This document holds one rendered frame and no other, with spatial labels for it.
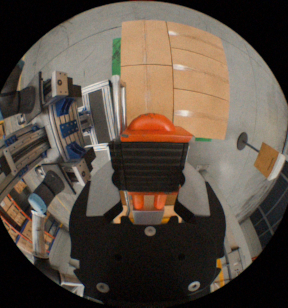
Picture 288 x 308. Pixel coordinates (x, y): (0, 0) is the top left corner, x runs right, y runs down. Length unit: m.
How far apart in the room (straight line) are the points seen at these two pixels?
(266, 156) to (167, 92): 1.61
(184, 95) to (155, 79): 0.26
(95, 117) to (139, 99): 0.66
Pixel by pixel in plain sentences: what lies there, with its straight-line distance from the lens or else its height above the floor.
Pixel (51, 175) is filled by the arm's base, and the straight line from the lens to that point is 0.63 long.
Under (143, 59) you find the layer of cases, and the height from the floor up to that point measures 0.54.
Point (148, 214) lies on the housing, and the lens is 0.20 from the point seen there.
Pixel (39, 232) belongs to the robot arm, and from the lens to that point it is 0.73.
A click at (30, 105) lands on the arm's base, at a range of 0.60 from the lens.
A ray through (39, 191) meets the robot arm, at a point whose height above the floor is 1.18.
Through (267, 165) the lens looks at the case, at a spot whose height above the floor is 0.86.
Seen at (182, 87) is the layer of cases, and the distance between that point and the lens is 0.85.
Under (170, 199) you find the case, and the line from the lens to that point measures 0.48.
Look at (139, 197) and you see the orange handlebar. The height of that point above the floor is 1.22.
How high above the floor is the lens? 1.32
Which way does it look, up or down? 62 degrees down
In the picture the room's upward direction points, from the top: 175 degrees counter-clockwise
